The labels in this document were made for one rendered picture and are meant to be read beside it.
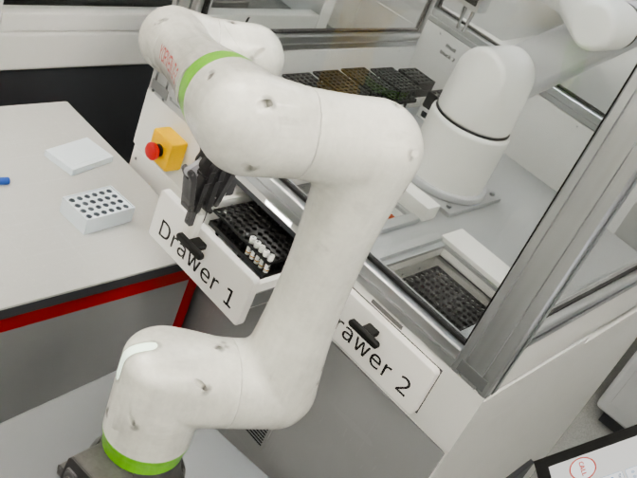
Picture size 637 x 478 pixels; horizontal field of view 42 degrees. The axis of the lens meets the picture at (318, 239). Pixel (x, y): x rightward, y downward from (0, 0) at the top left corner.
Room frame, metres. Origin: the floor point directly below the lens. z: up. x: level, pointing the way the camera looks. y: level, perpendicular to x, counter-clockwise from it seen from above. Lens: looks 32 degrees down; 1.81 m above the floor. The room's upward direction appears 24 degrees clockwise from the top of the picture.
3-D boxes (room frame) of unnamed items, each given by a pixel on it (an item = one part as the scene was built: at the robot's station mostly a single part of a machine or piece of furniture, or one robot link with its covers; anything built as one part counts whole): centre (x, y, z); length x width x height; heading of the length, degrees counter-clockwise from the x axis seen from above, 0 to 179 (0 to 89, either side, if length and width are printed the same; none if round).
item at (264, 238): (1.46, 0.08, 0.87); 0.22 x 0.18 x 0.06; 148
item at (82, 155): (1.59, 0.57, 0.77); 0.13 x 0.09 x 0.02; 161
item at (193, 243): (1.27, 0.20, 0.91); 0.07 x 0.04 x 0.01; 58
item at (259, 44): (1.29, 0.23, 1.26); 0.13 x 0.11 x 0.14; 120
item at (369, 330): (1.24, -0.15, 0.91); 0.07 x 0.04 x 0.01; 58
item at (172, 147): (1.59, 0.39, 0.88); 0.07 x 0.05 x 0.07; 58
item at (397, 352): (1.26, -0.17, 0.87); 0.29 x 0.02 x 0.11; 58
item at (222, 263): (1.29, 0.19, 0.87); 0.29 x 0.02 x 0.11; 58
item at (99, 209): (1.42, 0.45, 0.78); 0.12 x 0.08 x 0.04; 153
